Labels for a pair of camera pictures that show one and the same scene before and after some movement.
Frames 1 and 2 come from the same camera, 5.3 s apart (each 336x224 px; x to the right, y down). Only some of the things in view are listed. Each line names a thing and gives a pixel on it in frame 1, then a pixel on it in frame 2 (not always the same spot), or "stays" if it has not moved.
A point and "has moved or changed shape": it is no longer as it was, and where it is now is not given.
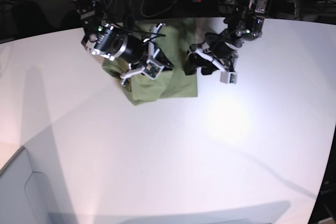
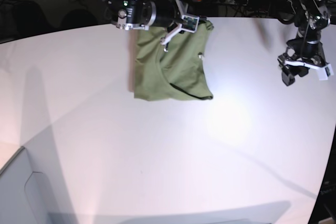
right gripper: (222, 52) → (306, 52)
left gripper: (139, 49) → (188, 23)
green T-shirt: (175, 37) has moved or changed shape
